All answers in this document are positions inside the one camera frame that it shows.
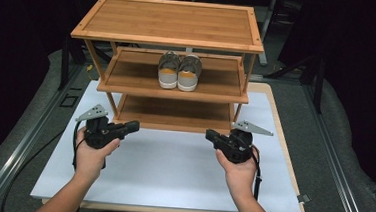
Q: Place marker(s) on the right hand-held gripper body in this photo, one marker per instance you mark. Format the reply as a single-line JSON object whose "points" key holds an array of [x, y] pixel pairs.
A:
{"points": [[238, 148]]}

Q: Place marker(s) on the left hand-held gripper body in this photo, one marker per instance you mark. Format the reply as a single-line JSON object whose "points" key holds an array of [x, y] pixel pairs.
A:
{"points": [[97, 134]]}

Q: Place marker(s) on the beige sneaker shoe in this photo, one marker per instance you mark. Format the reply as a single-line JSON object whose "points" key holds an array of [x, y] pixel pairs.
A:
{"points": [[168, 74], [188, 76]]}

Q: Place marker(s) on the wooden three-tier shoe rack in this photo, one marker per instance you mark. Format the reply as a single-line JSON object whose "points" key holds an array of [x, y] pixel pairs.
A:
{"points": [[168, 24]]}

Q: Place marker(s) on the person's left hand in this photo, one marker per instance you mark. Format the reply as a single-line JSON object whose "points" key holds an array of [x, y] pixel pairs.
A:
{"points": [[90, 161]]}

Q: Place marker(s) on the person's right hand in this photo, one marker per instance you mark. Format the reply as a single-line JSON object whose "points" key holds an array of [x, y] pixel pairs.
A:
{"points": [[239, 176]]}

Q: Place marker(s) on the white table mat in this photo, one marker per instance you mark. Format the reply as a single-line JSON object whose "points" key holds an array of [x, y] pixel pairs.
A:
{"points": [[158, 170]]}

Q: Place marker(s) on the light wooden table board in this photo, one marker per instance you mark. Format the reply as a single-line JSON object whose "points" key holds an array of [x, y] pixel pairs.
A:
{"points": [[285, 126]]}

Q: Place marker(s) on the small yellow tag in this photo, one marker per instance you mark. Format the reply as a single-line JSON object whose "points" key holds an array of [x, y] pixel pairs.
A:
{"points": [[89, 68]]}

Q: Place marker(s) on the black stand leg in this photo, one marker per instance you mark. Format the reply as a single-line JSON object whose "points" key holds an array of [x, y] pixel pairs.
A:
{"points": [[65, 64], [319, 88]]}

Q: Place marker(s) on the grey metal clip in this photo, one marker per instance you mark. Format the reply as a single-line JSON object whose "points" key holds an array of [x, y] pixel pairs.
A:
{"points": [[304, 198]]}

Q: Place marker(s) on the grey metal stand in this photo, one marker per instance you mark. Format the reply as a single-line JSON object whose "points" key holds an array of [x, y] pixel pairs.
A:
{"points": [[264, 41]]}

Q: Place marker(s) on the grey metal floor rail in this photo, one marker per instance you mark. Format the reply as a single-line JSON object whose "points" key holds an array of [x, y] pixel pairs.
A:
{"points": [[23, 144], [335, 163]]}

